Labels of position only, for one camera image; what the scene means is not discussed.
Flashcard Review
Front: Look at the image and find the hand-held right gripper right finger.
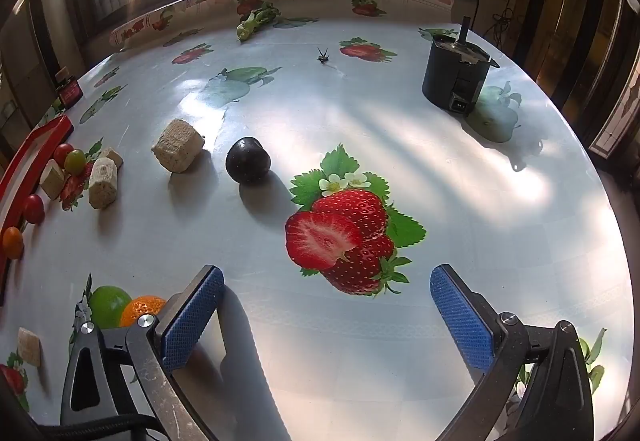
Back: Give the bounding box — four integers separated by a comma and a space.
430, 263, 596, 441

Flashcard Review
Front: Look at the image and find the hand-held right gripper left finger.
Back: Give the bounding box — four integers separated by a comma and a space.
60, 264, 226, 441

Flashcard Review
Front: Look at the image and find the orange mandarin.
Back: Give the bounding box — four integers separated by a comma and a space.
119, 295, 167, 328
2, 227, 25, 260

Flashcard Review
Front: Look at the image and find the dark purple plum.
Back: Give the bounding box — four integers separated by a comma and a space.
225, 136, 272, 185

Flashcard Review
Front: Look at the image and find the large beige foam block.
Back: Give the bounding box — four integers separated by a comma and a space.
151, 118, 206, 173

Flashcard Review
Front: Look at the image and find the small beige foam block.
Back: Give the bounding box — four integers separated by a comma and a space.
99, 146, 124, 169
17, 327, 43, 368

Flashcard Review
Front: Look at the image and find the red tomato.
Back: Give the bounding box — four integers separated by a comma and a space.
52, 143, 75, 168
23, 194, 46, 225

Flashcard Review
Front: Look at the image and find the red-rimmed white tray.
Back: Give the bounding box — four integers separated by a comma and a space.
0, 114, 74, 307

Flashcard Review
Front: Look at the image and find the green lime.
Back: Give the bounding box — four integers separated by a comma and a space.
89, 285, 133, 329

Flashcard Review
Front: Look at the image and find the green-red tomato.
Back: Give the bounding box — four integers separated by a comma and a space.
64, 149, 87, 175

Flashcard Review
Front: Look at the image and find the fruit printed tablecloth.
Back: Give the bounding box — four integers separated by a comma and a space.
0, 0, 626, 441

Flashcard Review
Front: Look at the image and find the red-labelled black motor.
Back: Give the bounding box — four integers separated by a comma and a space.
54, 67, 83, 111

